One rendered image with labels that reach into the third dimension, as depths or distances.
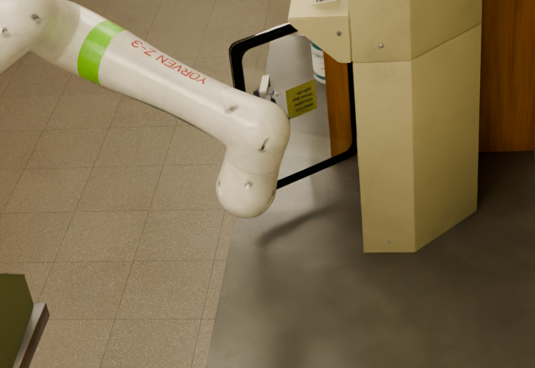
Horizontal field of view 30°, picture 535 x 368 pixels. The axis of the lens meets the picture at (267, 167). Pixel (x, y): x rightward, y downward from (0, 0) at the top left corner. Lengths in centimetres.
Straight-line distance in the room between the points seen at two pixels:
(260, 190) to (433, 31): 46
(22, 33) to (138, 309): 194
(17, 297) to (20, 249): 184
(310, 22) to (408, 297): 60
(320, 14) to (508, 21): 57
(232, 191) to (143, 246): 205
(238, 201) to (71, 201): 239
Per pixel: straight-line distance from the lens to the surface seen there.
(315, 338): 200
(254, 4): 542
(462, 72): 204
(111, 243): 385
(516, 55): 234
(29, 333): 215
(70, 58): 185
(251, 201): 177
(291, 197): 235
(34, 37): 175
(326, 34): 188
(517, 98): 240
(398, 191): 207
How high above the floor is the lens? 235
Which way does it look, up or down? 35 degrees down
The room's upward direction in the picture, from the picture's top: 7 degrees counter-clockwise
